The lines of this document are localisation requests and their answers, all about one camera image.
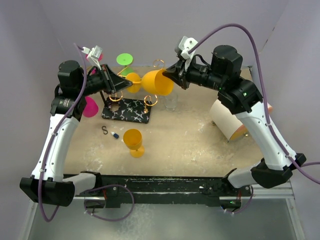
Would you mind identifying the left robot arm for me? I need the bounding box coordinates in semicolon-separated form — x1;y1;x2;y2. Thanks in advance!
19;60;133;207

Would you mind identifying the black S carabiner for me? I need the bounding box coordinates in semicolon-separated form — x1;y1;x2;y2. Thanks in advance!
101;125;109;135

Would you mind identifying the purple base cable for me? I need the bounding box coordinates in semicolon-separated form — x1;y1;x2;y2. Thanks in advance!
84;184;137;222

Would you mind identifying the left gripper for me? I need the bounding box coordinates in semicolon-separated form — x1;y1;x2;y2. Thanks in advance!
76;63;132;97

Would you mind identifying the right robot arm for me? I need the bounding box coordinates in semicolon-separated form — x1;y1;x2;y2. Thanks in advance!
163;45;306;196

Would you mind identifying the small blue dropper bottle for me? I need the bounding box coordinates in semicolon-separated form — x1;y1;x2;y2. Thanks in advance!
111;132;119;139

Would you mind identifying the orange wine glass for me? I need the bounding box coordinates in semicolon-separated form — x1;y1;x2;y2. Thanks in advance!
125;69;174;96
123;128;145;158

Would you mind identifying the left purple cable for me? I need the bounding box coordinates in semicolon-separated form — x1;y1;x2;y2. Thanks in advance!
38;42;88;223

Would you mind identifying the black base frame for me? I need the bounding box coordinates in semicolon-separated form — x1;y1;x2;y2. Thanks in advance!
78;174;252;209

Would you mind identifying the green wine glass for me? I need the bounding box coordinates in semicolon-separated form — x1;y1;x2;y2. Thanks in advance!
116;53;134;77

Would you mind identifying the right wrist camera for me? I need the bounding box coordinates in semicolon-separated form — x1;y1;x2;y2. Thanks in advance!
174;36;198;70

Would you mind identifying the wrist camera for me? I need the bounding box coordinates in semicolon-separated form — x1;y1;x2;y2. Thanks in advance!
80;45;103;57
174;36;198;70

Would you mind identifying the gold wine glass rack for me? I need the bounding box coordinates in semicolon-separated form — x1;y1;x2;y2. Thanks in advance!
100;63;154;124

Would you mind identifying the pink wine glass front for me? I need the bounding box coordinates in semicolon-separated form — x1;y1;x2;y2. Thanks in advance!
82;96;99;118

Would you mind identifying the pink wine glass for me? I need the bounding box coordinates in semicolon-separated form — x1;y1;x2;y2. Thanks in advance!
86;53;103;71
82;96;99;118

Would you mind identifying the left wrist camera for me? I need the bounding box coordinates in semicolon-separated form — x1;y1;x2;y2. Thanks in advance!
80;45;103;57

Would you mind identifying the white cylindrical box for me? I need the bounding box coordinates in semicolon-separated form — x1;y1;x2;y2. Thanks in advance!
209;99;274;148

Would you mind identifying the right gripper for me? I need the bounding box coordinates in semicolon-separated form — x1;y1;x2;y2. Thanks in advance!
163;54;227;91

